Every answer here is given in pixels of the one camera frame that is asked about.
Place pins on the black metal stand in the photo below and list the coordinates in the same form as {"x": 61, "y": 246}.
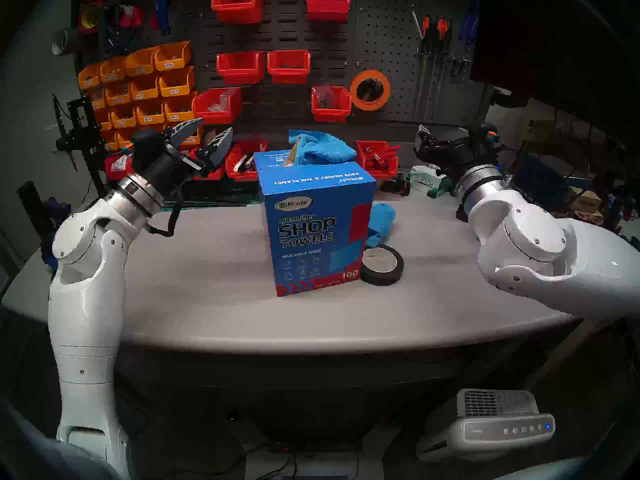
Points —
{"x": 82, "y": 134}

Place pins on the black pegboard panel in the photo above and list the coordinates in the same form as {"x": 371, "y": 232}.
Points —
{"x": 390, "y": 44}

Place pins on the blue shop towels box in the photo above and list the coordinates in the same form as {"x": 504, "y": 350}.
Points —
{"x": 315, "y": 234}

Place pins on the dark blue storage bin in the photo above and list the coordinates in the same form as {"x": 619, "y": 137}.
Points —
{"x": 535, "y": 181}

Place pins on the blue microfiber shop towel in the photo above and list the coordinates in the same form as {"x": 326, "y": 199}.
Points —
{"x": 381, "y": 221}
{"x": 320, "y": 149}

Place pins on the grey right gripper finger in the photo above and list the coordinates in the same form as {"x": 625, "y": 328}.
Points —
{"x": 425, "y": 136}

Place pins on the red bin with red markers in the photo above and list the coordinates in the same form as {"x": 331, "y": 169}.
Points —
{"x": 375, "y": 171}

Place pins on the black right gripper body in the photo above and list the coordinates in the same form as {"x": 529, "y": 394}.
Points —
{"x": 450, "y": 154}

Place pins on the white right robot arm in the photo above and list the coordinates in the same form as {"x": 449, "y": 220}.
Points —
{"x": 550, "y": 254}

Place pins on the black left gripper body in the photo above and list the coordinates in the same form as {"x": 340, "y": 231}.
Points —
{"x": 165, "y": 166}

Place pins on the orange tape roll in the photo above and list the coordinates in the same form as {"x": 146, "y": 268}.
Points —
{"x": 370, "y": 74}

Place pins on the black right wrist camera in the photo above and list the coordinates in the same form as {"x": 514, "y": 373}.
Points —
{"x": 489, "y": 136}

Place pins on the blue black bar clamp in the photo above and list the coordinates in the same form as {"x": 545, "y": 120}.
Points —
{"x": 49, "y": 249}
{"x": 55, "y": 209}

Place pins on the green cutting mat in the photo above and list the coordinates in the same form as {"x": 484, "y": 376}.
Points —
{"x": 220, "y": 202}

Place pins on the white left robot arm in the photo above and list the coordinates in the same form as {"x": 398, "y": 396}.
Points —
{"x": 85, "y": 294}

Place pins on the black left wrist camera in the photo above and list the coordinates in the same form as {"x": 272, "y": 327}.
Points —
{"x": 147, "y": 144}

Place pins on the black cylinder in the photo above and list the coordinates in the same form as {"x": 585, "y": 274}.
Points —
{"x": 31, "y": 206}

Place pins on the red plastic storage bin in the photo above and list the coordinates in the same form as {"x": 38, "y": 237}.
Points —
{"x": 290, "y": 76}
{"x": 327, "y": 11}
{"x": 215, "y": 116}
{"x": 332, "y": 115}
{"x": 240, "y": 76}
{"x": 235, "y": 14}

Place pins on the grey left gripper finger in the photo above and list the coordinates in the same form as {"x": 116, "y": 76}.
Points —
{"x": 186, "y": 130}
{"x": 220, "y": 148}

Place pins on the black tape roll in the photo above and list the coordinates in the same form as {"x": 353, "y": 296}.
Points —
{"x": 367, "y": 276}

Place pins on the red yellow tape roll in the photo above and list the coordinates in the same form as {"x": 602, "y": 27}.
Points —
{"x": 83, "y": 21}

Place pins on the white air purifier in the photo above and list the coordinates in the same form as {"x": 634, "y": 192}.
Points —
{"x": 490, "y": 429}

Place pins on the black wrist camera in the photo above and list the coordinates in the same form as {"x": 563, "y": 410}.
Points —
{"x": 489, "y": 136}
{"x": 147, "y": 144}

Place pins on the Kimtech tissue box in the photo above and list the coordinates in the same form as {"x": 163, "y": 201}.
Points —
{"x": 427, "y": 184}

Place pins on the grey duct tape roll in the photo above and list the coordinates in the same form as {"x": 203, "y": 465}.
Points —
{"x": 69, "y": 40}

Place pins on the orange small parts bin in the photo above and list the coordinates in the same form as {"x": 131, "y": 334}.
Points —
{"x": 117, "y": 96}
{"x": 125, "y": 138}
{"x": 175, "y": 86}
{"x": 103, "y": 121}
{"x": 112, "y": 73}
{"x": 144, "y": 91}
{"x": 149, "y": 115}
{"x": 98, "y": 100}
{"x": 122, "y": 119}
{"x": 192, "y": 140}
{"x": 139, "y": 66}
{"x": 170, "y": 61}
{"x": 89, "y": 80}
{"x": 110, "y": 143}
{"x": 177, "y": 111}

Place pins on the cardboard box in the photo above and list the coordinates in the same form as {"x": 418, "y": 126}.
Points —
{"x": 585, "y": 202}

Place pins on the blue hanging clamp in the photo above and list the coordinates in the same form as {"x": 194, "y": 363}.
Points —
{"x": 163, "y": 14}

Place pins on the red plastic parts bin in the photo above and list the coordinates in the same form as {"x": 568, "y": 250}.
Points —
{"x": 116, "y": 171}
{"x": 242, "y": 173}
{"x": 212, "y": 174}

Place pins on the black power strip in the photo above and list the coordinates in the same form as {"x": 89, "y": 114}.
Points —
{"x": 320, "y": 446}

